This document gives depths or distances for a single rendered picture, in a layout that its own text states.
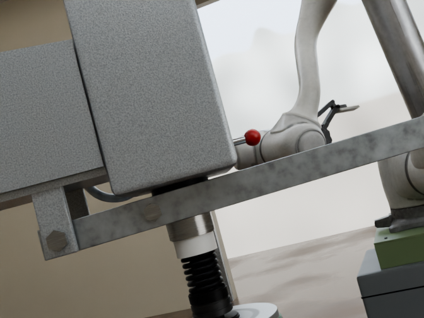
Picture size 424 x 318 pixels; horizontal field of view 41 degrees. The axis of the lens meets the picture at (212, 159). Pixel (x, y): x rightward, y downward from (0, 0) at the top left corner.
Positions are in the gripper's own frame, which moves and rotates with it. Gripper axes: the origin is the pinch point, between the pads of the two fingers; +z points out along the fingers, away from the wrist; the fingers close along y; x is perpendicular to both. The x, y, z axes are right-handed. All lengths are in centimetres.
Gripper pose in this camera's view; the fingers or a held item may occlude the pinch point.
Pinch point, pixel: (360, 130)
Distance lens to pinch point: 168.3
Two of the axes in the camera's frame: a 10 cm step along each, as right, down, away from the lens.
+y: -2.6, -9.5, 1.7
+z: 9.0, -1.8, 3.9
